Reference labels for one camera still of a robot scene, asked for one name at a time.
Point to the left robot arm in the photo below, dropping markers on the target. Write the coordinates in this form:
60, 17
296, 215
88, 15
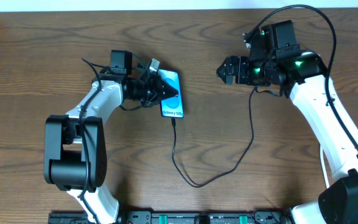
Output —
75, 156

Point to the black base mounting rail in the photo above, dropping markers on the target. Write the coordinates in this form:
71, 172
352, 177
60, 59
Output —
147, 217

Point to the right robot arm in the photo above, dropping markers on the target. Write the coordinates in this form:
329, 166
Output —
275, 58

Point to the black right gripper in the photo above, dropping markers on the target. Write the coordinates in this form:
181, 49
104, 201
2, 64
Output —
237, 71

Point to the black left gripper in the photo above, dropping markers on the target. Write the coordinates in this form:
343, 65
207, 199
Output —
155, 90

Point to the blue Galaxy smartphone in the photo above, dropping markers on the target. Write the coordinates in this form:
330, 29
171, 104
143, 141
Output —
172, 107

